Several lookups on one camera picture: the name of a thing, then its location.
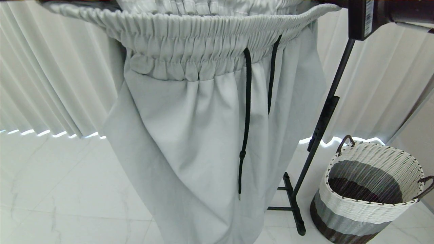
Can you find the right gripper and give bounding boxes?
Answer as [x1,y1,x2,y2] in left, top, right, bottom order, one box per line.
[349,0,434,41]

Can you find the pale grey shorts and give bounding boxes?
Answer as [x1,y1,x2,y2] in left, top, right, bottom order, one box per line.
[42,0,341,244]

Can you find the black clothes rack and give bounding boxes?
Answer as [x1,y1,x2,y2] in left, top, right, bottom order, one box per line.
[267,37,356,236]

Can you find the white laundry basket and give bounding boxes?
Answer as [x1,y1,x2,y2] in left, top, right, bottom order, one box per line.
[310,135,434,244]

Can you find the white curtain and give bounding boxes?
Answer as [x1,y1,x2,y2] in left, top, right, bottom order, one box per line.
[0,0,434,146]

